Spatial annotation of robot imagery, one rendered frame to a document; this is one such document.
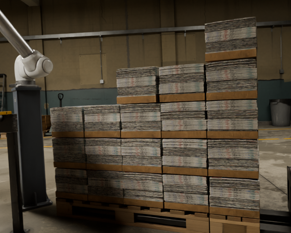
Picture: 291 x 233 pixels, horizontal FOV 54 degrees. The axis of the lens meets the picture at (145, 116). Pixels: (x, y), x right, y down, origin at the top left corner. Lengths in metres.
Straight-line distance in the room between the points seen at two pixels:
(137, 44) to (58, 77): 2.62
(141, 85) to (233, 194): 0.88
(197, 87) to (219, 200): 0.69
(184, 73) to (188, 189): 0.72
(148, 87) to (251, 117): 0.65
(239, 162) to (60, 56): 8.01
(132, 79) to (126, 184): 0.71
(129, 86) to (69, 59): 7.32
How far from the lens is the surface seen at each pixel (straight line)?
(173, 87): 1.80
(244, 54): 1.74
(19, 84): 2.58
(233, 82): 1.74
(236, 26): 1.78
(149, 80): 1.86
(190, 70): 1.78
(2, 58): 10.05
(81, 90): 8.99
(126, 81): 1.93
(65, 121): 2.18
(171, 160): 1.85
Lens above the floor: 0.84
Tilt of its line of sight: 3 degrees down
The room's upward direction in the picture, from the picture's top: 2 degrees counter-clockwise
